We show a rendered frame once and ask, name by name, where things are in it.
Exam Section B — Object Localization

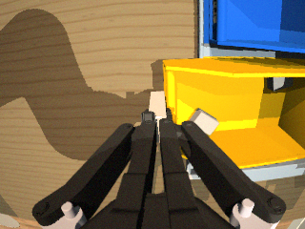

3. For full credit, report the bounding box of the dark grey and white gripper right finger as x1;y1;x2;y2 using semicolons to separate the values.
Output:
157;92;287;229

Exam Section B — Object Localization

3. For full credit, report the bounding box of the light grey block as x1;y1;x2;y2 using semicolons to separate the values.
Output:
267;77;293;92

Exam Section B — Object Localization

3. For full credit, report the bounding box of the small beige block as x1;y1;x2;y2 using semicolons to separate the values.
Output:
190;108;220;135

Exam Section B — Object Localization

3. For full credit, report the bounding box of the grey shelf rack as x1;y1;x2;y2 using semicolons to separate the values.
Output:
186;0;305;181

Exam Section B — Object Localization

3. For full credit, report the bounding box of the yellow bin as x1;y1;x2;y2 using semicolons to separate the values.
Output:
163;58;305;168

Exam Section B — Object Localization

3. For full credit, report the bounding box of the blue bin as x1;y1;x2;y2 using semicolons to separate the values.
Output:
209;0;305;53

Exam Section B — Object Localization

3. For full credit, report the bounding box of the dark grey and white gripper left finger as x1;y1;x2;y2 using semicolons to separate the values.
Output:
32;92;158;229

